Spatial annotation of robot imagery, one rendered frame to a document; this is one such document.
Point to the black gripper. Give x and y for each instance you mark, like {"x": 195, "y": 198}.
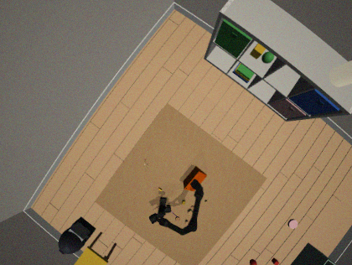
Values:
{"x": 162, "y": 203}

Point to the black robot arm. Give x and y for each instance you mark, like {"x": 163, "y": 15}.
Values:
{"x": 192, "y": 225}

